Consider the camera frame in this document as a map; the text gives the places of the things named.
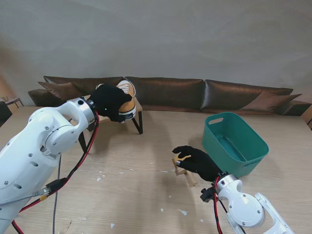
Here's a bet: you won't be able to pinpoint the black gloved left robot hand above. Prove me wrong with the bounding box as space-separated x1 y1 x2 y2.
87 84 132 124

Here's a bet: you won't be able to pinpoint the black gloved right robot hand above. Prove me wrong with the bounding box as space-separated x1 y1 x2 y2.
172 145 224 183

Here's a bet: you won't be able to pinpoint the wooden brush yellow bristles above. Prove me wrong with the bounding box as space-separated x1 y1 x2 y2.
171 152 198 188

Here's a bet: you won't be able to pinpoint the green plastic basin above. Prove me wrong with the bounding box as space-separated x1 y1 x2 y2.
201 112 270 178

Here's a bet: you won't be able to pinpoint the small wooden black-legged stand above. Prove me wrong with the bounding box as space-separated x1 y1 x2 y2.
68 96 144 154

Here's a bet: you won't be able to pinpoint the brown leather throw pillow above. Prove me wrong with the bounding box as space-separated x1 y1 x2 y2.
38 81 81 100
240 90 302 112

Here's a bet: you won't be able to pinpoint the brown leather sofa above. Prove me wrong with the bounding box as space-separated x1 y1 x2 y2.
27 75 312 117

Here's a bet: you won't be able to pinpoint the wooden side table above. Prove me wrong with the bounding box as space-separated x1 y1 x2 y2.
0 96 24 108

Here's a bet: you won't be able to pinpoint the dark chair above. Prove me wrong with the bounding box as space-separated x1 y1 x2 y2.
0 101 13 127

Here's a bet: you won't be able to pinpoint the light wooden cabinet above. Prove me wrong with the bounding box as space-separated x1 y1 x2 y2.
302 107 312 130

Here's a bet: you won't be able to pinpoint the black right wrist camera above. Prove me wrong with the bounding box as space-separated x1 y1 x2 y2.
200 187 216 203

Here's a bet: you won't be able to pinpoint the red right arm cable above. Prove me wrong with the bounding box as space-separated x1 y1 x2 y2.
212 176 224 234

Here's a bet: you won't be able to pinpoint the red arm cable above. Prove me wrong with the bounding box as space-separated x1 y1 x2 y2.
212 176 224 234
12 111 100 234

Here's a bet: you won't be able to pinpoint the red left arm cable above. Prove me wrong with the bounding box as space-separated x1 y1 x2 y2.
12 111 100 234

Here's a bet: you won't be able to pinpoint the grey braided cable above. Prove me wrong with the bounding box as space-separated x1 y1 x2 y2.
51 156 61 234

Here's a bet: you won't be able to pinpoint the grey network cable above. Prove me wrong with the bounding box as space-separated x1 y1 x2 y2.
0 186 53 207

